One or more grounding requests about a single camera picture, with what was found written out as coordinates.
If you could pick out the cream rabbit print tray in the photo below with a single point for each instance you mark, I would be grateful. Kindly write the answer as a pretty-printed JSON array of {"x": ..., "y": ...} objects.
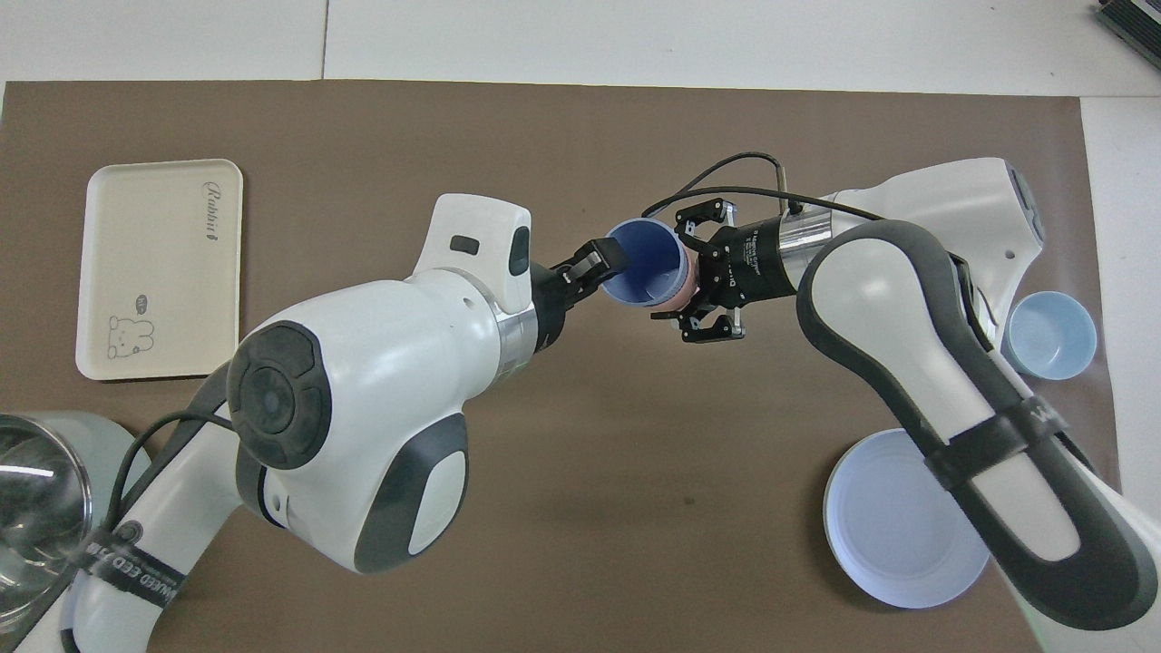
[{"x": 154, "y": 263}]

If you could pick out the light blue bowl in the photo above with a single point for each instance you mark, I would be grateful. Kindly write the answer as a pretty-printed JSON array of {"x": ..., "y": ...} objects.
[{"x": 1057, "y": 336}]

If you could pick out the pale green electric pot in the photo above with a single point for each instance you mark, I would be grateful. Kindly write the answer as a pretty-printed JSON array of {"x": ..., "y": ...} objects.
[{"x": 104, "y": 453}]

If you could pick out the dark grey device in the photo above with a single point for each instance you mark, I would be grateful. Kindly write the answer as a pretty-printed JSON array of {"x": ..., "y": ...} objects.
[{"x": 1134, "y": 23}]

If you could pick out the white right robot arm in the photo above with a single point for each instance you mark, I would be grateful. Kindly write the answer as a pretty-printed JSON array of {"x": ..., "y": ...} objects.
[{"x": 907, "y": 299}]

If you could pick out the brown table mat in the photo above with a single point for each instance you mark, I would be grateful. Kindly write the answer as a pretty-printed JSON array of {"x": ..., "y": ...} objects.
[{"x": 635, "y": 508}]

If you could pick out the blue plastic plate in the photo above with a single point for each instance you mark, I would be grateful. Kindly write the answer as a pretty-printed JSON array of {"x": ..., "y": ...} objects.
[{"x": 889, "y": 526}]

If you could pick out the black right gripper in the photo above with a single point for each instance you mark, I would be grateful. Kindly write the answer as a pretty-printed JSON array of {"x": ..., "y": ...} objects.
[{"x": 748, "y": 263}]

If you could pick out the blue plastic cup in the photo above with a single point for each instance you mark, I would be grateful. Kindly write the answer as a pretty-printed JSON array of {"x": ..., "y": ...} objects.
[{"x": 648, "y": 263}]

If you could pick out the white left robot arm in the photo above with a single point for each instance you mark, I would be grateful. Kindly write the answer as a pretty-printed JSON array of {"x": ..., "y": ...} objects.
[{"x": 381, "y": 363}]

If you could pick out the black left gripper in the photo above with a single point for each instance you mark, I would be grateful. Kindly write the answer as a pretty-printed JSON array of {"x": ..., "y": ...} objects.
[{"x": 549, "y": 304}]

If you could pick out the pink plastic cup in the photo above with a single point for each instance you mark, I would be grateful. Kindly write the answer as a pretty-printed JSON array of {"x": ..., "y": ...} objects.
[{"x": 687, "y": 283}]

